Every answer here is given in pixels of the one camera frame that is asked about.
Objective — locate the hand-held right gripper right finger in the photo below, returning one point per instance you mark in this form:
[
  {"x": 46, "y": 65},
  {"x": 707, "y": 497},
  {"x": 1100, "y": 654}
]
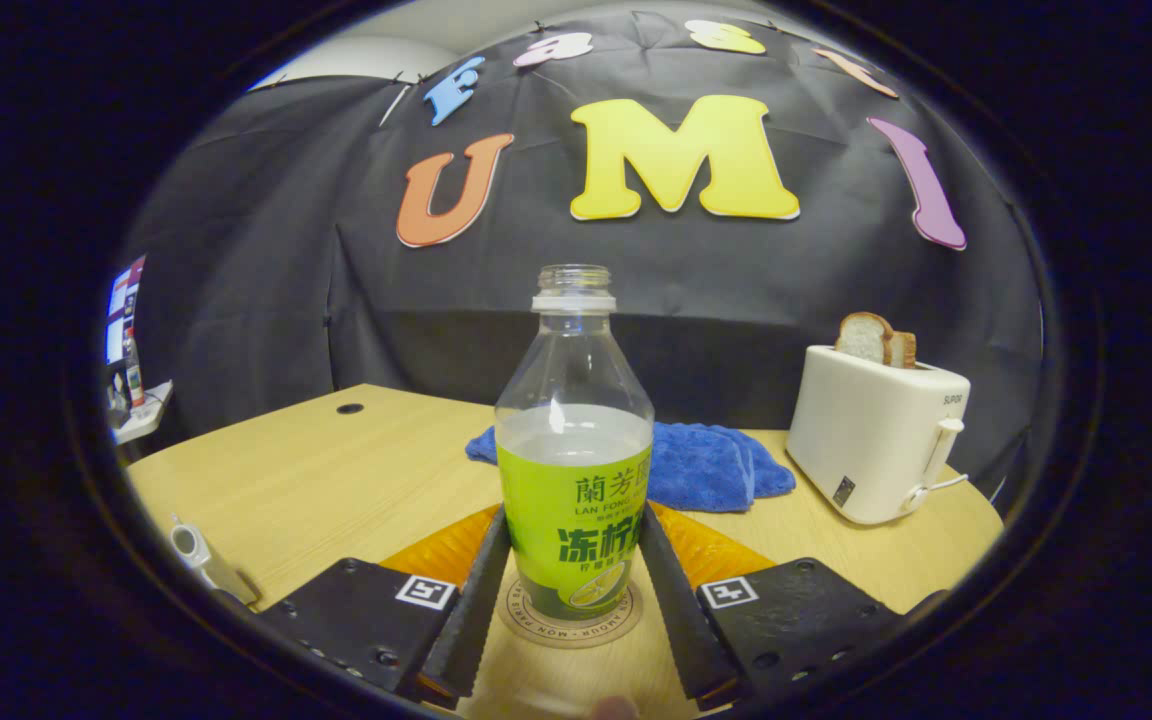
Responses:
[{"x": 681, "y": 620}]

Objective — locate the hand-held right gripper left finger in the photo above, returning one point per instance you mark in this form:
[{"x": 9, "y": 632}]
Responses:
[{"x": 476, "y": 610}]

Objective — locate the round wooden coaster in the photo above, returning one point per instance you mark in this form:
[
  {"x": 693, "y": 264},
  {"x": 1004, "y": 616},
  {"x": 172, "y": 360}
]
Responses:
[{"x": 566, "y": 632}]

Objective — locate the green-label water bottle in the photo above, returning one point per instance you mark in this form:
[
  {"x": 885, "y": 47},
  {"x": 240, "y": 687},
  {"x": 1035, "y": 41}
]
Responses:
[{"x": 574, "y": 480}]

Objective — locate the white side table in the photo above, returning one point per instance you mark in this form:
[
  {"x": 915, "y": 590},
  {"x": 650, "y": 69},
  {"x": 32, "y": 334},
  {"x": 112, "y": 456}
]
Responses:
[{"x": 151, "y": 412}]

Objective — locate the blue towel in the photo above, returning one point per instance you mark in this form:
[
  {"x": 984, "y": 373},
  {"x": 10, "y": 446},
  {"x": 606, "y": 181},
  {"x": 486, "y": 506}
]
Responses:
[{"x": 706, "y": 465}]

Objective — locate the computer monitor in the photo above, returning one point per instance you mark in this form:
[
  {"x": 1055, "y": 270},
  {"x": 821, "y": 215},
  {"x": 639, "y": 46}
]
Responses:
[{"x": 124, "y": 310}]

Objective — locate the white toaster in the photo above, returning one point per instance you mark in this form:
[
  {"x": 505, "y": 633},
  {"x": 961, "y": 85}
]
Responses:
[{"x": 866, "y": 440}]

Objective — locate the black backdrop cloth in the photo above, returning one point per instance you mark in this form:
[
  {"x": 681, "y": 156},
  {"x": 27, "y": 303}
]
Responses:
[{"x": 266, "y": 260}]

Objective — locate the bread slice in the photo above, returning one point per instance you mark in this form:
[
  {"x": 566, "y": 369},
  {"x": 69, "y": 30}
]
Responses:
[{"x": 871, "y": 338}]

